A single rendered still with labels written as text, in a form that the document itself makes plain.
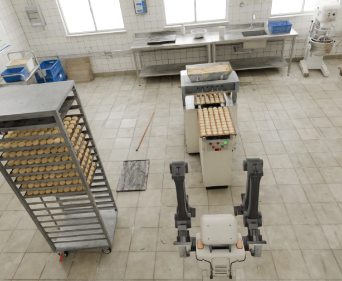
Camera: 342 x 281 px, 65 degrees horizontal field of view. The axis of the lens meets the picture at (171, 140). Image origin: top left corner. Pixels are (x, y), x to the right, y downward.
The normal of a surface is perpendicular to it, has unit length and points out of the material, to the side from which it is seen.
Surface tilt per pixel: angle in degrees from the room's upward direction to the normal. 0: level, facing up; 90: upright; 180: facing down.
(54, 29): 90
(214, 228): 48
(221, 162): 90
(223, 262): 82
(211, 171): 90
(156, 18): 90
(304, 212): 0
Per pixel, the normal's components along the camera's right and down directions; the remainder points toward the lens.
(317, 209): -0.10, -0.79
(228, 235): -0.10, -0.08
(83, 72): -0.08, 0.25
